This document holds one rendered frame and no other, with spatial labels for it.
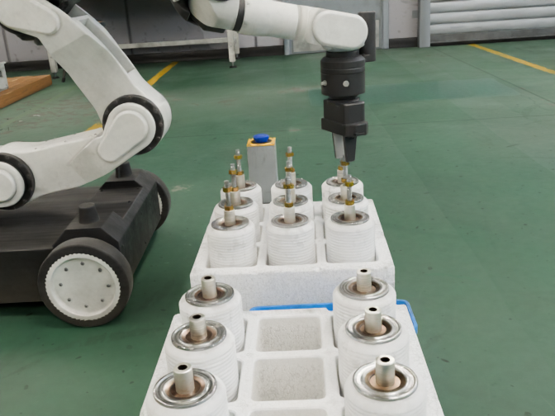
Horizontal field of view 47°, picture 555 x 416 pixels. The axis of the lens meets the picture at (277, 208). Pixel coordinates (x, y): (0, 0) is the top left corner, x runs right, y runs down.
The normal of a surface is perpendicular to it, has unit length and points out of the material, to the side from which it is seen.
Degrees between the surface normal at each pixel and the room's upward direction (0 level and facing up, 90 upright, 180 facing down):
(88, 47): 113
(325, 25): 90
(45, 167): 90
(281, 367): 90
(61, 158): 90
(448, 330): 0
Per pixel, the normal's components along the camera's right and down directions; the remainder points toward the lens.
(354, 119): 0.48, 0.27
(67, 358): -0.06, -0.94
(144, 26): 0.00, 0.34
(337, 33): 0.27, 0.31
